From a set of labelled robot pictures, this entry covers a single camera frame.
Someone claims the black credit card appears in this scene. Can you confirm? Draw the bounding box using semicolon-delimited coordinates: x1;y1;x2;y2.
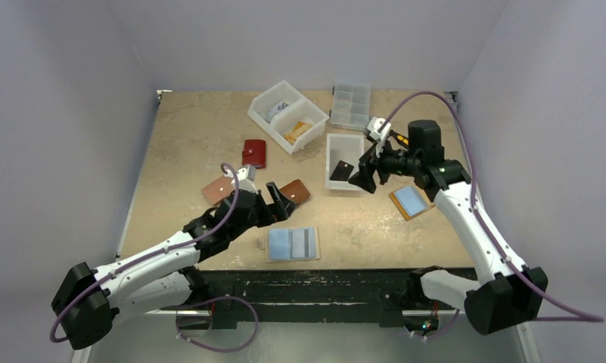
329;160;354;182

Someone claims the tan card holder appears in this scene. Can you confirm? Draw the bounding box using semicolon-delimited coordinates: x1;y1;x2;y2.
389;186;434;221

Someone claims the silver credit card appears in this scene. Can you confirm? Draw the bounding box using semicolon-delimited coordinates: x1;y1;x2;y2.
264;101;290;123

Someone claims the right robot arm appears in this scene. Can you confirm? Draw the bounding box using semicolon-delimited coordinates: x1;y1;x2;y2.
348;117;549;336

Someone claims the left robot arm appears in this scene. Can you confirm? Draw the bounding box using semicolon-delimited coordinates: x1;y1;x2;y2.
50;182;298;350

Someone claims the brown card holder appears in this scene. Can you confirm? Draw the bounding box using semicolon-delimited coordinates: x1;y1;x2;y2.
279;179;311;205

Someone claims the pink card holder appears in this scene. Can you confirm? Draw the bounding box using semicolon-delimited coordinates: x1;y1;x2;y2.
201;176;235;206

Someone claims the red card holder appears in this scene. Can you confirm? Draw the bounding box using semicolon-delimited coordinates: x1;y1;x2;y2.
241;139;266;169

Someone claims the white small bin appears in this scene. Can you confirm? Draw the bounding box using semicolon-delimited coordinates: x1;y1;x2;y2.
325;133;365;193

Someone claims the yellow black screwdriver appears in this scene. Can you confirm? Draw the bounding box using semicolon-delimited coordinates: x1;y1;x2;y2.
389;130;409;149

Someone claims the clear compartment organizer box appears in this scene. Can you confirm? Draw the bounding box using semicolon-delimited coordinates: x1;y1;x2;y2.
329;82;371;132

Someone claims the yellow item in bin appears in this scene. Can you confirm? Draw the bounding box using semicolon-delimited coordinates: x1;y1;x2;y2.
284;122;312;145

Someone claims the white divided bin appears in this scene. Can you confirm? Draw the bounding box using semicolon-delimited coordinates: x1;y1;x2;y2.
247;80;329;155

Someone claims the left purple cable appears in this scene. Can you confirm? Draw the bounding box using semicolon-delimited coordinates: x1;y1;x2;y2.
49;162;241;344

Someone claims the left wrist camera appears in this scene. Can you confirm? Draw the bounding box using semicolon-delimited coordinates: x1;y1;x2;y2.
232;165;258;194

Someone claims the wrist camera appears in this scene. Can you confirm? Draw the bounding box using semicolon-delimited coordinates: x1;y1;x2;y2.
363;116;391;154
232;165;258;194

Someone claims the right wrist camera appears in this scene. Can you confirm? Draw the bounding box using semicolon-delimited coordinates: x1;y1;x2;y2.
363;116;391;154

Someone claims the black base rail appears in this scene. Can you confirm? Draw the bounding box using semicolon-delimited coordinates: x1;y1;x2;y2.
142;268;451;329

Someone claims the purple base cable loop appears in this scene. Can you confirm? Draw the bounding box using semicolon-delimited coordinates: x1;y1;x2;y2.
175;295;259;354

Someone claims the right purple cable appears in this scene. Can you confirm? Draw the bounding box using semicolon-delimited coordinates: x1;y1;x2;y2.
378;90;605;323

